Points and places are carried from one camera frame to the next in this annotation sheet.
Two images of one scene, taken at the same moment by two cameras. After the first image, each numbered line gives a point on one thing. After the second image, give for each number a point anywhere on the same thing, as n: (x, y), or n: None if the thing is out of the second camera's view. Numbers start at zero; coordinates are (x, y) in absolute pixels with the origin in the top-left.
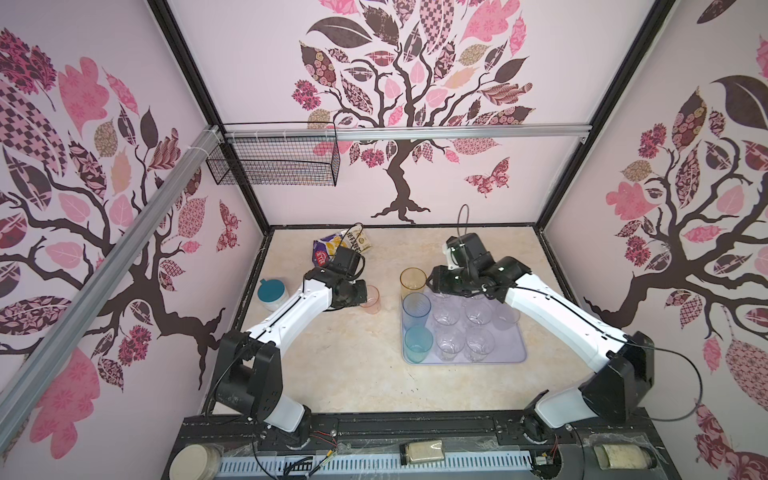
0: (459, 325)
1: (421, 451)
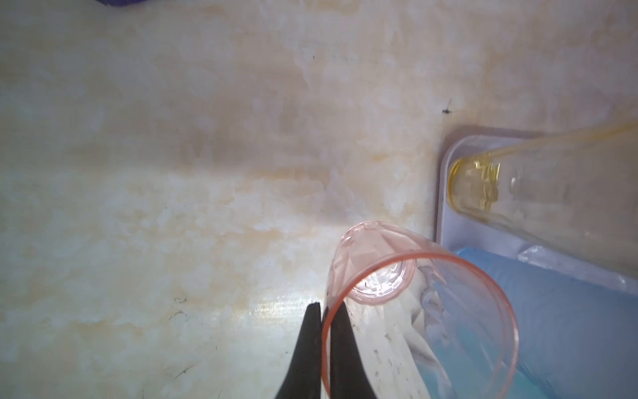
0: (461, 233)
1: None
